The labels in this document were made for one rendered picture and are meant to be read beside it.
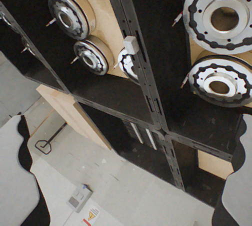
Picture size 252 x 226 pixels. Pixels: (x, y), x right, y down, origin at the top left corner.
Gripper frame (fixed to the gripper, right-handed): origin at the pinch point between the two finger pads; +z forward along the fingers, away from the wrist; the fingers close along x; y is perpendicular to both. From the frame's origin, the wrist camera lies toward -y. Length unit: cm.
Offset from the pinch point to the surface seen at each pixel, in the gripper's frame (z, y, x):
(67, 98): 55, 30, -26
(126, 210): 161, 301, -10
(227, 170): 28, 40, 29
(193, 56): 20.3, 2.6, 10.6
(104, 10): 27.9, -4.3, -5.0
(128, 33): 11.8, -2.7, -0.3
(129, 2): 9.9, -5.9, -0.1
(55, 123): 318, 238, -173
